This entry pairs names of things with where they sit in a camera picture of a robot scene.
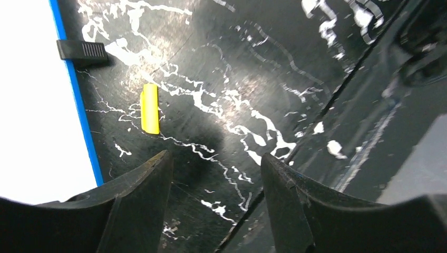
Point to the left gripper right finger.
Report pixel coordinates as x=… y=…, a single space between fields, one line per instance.
x=307 y=216

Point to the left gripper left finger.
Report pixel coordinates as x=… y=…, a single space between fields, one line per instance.
x=125 y=214

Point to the blue-framed whiteboard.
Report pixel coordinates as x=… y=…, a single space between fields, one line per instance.
x=44 y=153

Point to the yellow marker cap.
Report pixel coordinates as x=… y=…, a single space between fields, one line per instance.
x=149 y=109

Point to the whiteboard metal stand legs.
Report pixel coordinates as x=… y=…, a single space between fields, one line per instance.
x=82 y=53

